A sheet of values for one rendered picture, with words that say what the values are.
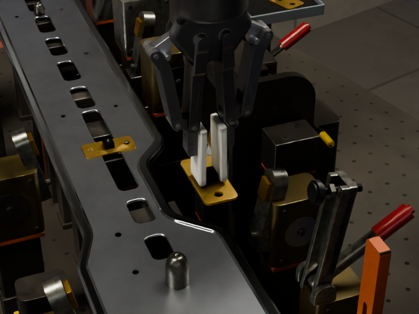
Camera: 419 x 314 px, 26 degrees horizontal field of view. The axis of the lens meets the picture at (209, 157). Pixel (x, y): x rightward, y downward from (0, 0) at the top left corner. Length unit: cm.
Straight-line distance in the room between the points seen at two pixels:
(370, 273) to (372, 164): 99
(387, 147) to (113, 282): 97
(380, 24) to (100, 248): 300
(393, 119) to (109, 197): 94
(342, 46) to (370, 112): 179
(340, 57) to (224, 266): 266
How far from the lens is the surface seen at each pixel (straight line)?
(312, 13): 157
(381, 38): 404
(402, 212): 114
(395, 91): 365
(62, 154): 148
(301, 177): 130
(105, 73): 170
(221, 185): 97
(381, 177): 195
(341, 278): 117
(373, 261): 101
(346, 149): 203
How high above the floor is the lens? 184
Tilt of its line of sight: 35 degrees down
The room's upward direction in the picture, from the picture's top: straight up
